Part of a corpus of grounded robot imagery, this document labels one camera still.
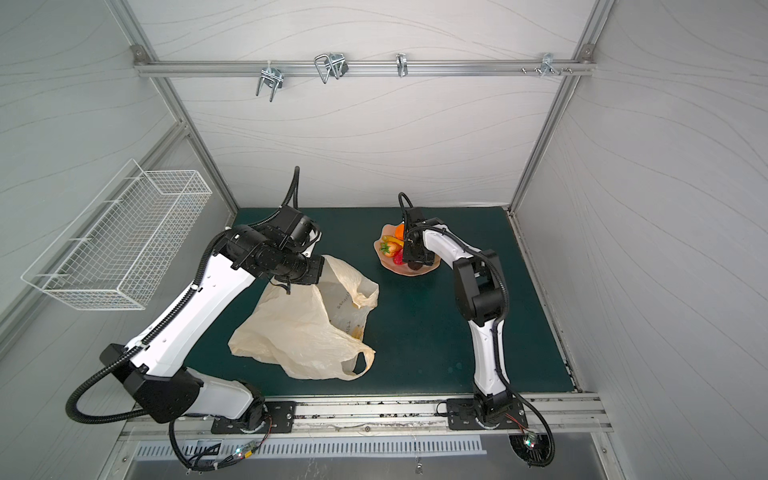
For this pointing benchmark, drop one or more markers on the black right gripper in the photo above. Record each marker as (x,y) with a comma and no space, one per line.
(420,253)

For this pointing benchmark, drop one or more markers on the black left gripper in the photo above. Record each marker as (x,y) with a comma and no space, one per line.
(314,273)

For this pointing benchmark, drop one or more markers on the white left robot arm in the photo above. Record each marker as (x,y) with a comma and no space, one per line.
(151,366)

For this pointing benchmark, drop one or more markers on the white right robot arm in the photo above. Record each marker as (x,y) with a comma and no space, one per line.
(482,298)

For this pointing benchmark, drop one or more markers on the red strawberry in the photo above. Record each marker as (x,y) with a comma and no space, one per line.
(388,250)

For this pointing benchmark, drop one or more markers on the pink scalloped fruit plate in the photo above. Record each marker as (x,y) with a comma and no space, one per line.
(403,270)

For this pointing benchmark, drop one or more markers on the yellow banana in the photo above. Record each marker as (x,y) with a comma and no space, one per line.
(393,240)

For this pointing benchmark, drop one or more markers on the green table mat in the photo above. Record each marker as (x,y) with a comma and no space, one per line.
(422,344)

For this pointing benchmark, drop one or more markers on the metal hook clamp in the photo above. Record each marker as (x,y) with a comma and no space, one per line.
(401,65)
(331,65)
(547,68)
(270,81)

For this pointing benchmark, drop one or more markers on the white wire basket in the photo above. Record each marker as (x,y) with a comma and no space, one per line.
(114,254)

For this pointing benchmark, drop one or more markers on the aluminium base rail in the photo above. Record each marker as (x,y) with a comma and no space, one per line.
(414,415)

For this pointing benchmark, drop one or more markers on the white slotted cable duct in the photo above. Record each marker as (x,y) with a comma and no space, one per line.
(326,447)

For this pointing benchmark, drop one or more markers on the horizontal aluminium rail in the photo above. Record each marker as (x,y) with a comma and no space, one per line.
(357,68)

